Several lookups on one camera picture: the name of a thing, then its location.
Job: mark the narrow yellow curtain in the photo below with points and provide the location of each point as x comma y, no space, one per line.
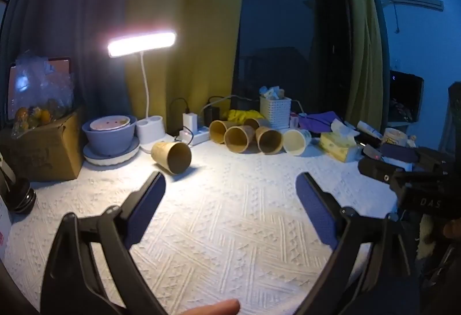
363,30

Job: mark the purple cloth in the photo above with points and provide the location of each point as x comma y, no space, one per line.
318,122

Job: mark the white air conditioner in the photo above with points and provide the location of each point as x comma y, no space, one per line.
414,1

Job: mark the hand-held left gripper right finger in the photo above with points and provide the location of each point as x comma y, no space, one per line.
317,210

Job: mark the blue bowl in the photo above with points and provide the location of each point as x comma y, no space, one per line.
108,140

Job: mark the white power strip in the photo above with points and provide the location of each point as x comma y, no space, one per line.
196,136

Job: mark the white bowl with pink inside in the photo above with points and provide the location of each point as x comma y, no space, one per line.
110,123

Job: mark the yellow tissue pack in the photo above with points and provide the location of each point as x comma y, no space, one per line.
338,147

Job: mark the yellow cloth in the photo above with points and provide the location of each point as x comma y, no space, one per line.
239,115

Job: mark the white woven basket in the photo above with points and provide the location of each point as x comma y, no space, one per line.
275,112

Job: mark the white charger plug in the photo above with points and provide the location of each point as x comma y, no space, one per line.
189,121

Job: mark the black power adapter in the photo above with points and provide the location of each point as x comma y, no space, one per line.
211,115

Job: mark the white desk lamp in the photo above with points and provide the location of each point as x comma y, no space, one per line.
144,44

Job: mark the clear plastic cup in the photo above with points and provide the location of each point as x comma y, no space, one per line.
296,142

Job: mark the wide yellow curtain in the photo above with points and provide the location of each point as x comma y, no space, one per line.
187,1

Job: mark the white plate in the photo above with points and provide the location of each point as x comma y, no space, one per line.
111,156

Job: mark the cardboard box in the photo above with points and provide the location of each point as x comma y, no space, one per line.
43,153

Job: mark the dark grey curtain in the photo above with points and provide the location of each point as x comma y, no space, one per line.
72,12

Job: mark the black monitor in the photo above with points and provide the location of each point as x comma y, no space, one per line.
405,95

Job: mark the plastic bag of oranges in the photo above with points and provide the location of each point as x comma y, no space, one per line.
39,95

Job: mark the small paper packets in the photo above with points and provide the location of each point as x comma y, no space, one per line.
272,91

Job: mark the person's left hand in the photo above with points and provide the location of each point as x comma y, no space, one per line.
212,308

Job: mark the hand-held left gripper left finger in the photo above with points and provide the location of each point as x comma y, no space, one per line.
144,210

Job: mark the white tube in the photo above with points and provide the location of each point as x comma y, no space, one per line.
369,129

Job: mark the black round device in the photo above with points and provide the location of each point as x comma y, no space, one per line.
19,196

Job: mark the white box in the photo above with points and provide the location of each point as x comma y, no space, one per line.
4,228

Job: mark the brown paper cup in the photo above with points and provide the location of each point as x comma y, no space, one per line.
237,138
219,131
171,156
269,141
253,122

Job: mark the white textured tablecloth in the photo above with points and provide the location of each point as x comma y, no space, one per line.
230,221

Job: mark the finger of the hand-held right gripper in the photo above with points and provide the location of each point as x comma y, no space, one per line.
376,171
399,154

